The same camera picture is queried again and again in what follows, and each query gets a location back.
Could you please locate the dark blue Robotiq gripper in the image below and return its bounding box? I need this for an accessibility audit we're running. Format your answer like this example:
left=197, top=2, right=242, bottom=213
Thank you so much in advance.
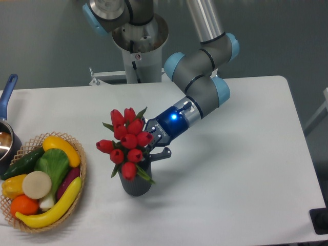
left=145, top=105, right=190, bottom=162

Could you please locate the red tulip bouquet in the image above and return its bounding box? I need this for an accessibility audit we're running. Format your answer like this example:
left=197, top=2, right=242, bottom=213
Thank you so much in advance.
left=96, top=108, right=154, bottom=183

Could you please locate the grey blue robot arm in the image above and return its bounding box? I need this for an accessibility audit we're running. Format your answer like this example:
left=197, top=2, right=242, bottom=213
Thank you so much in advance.
left=83, top=1, right=239, bottom=161

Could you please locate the dark grey ribbed vase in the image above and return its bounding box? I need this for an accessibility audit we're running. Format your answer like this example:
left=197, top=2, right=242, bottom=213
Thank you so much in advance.
left=118, top=157, right=154, bottom=196

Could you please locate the purple sweet potato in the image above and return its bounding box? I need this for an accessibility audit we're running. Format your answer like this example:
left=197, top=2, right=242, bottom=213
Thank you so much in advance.
left=56, top=167, right=80, bottom=201

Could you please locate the green lettuce leaf vegetable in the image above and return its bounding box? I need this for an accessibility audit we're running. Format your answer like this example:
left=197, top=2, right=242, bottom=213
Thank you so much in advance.
left=34, top=149, right=69, bottom=211

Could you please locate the yellow squash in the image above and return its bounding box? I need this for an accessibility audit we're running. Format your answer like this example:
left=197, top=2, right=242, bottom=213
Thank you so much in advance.
left=42, top=136, right=80, bottom=168

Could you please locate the yellow banana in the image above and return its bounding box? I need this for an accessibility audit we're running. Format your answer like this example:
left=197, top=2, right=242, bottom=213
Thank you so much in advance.
left=15, top=177, right=82, bottom=229

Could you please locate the beige round disc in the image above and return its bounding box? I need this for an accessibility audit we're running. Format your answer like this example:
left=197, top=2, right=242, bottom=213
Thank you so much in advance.
left=22, top=171, right=52, bottom=199

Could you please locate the woven wicker basket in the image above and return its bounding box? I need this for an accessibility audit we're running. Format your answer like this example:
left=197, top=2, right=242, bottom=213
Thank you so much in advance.
left=1, top=132, right=87, bottom=233

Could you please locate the dark green cucumber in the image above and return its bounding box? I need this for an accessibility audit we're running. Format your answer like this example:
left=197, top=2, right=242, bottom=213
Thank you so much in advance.
left=1, top=148, right=45, bottom=180

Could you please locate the orange fruit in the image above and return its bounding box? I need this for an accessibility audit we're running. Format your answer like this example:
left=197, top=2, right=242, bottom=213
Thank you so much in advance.
left=10, top=195, right=39, bottom=218

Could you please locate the yellow bell pepper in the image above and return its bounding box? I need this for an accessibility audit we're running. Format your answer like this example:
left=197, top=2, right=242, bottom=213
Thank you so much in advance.
left=2, top=174, right=27, bottom=199

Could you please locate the white furniture piece right edge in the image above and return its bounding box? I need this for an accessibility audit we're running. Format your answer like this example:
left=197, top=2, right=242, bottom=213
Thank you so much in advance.
left=303, top=88, right=327, bottom=137

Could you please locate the black device at table edge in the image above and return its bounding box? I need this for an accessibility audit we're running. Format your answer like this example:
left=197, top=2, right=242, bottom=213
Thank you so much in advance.
left=309, top=208, right=327, bottom=235

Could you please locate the white metal base frame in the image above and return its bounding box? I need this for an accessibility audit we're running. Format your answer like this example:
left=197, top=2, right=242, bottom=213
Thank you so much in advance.
left=89, top=60, right=165, bottom=86

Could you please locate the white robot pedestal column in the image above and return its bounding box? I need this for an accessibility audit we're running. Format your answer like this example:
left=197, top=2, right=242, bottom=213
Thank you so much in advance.
left=112, top=14, right=169, bottom=84

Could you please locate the blue handled saucepan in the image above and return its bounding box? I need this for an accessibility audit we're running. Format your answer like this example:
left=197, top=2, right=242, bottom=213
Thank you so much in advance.
left=1, top=74, right=22, bottom=175

